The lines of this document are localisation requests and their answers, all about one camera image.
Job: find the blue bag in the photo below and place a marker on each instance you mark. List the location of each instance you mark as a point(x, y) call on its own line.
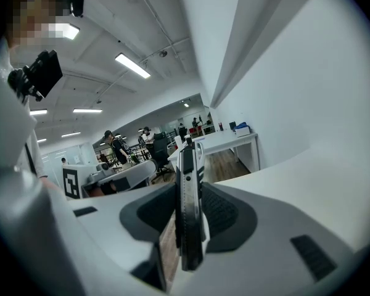
point(242, 125)

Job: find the white box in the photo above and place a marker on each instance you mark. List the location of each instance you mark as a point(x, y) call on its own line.
point(243, 132)

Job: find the black and silver utility knife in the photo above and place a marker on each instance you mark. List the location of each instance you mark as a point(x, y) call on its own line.
point(189, 214)

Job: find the person's white shirt torso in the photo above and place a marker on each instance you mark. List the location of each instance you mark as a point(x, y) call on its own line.
point(12, 128)

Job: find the black chest-mounted device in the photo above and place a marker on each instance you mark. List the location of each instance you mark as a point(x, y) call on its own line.
point(44, 72)

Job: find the person's head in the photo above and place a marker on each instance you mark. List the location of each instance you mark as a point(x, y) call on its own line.
point(31, 11)

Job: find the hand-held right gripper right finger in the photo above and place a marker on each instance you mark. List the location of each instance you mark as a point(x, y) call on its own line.
point(265, 245)

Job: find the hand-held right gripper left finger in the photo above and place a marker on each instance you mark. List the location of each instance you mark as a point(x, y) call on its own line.
point(111, 227)

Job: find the round ceiling detector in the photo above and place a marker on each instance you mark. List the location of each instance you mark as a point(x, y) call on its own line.
point(162, 53)

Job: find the red bottle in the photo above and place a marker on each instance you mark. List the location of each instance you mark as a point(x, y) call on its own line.
point(220, 125)

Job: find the black container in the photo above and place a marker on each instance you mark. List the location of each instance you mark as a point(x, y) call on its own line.
point(232, 125)

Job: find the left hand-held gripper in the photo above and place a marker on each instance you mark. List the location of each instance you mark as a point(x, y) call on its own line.
point(71, 182)

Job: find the black office chair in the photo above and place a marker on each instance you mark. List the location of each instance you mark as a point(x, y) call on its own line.
point(161, 153)

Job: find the white table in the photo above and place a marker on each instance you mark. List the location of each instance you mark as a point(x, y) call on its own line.
point(225, 142)

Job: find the long ceiling light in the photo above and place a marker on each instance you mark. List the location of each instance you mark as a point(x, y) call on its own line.
point(68, 31)
point(38, 112)
point(71, 134)
point(87, 110)
point(132, 65)

